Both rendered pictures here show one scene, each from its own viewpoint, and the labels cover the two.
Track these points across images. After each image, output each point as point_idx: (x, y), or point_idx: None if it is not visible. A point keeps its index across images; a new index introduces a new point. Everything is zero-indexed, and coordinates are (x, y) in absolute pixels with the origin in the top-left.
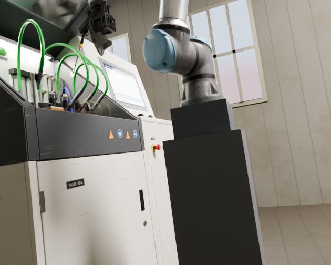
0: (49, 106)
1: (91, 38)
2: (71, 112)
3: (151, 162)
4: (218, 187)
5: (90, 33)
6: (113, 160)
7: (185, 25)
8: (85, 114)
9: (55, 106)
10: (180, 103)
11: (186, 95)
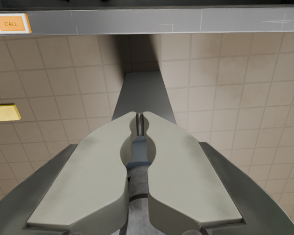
0: None
1: (47, 164)
2: (52, 34)
3: None
4: None
5: (3, 210)
6: None
7: None
8: (92, 34)
9: (9, 33)
10: (129, 173)
11: (129, 186)
